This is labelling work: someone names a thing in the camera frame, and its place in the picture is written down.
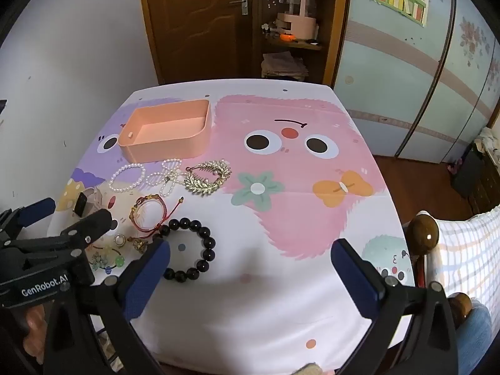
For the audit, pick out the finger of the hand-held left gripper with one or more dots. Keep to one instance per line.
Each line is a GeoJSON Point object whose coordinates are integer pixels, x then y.
{"type": "Point", "coordinates": [37, 209]}
{"type": "Point", "coordinates": [93, 222]}

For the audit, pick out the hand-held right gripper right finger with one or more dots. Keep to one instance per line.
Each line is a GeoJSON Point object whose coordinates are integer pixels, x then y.
{"type": "Point", "coordinates": [355, 281]}

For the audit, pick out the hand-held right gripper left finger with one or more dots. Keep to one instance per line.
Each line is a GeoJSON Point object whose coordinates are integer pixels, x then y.
{"type": "Point", "coordinates": [146, 277]}

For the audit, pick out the pink plastic box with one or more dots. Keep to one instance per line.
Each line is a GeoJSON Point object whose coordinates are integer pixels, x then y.
{"type": "Point", "coordinates": [164, 144]}

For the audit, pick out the gold leaf hair clip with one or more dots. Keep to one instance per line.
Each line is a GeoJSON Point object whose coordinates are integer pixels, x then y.
{"type": "Point", "coordinates": [203, 185]}

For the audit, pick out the person's left hand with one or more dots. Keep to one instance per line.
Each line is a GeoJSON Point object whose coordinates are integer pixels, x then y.
{"type": "Point", "coordinates": [33, 328]}

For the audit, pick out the wooden chair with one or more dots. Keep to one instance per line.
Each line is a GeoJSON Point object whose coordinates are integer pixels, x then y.
{"type": "Point", "coordinates": [422, 234]}

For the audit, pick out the pearl bow hair accessory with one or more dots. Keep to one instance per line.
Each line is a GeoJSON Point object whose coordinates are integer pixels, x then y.
{"type": "Point", "coordinates": [166, 177]}

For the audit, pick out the plaid cloth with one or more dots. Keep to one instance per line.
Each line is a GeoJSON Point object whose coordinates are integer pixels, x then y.
{"type": "Point", "coordinates": [468, 250]}

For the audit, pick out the person's leg in jeans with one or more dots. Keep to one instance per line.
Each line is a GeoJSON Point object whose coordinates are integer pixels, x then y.
{"type": "Point", "coordinates": [474, 336]}

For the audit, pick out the dark wooden cabinet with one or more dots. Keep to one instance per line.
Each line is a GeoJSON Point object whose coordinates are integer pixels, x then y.
{"type": "Point", "coordinates": [480, 183]}

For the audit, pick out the pale blue floral wardrobe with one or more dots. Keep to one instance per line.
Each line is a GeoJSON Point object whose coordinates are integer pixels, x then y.
{"type": "Point", "coordinates": [390, 86]}

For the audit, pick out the brown wooden door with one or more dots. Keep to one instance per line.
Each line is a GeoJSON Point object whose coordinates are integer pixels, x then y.
{"type": "Point", "coordinates": [187, 27]}

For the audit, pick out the folded pink cloths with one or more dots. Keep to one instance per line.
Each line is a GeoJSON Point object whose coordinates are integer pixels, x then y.
{"type": "Point", "coordinates": [283, 66]}

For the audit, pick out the wooden shelf unit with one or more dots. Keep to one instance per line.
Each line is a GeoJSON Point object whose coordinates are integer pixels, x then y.
{"type": "Point", "coordinates": [332, 47]}

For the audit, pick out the small orange object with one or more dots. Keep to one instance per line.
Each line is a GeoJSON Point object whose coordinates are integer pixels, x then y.
{"type": "Point", "coordinates": [288, 37]}

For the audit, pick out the pink desktop organizer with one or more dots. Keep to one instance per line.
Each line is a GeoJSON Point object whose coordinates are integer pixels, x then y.
{"type": "Point", "coordinates": [297, 23]}

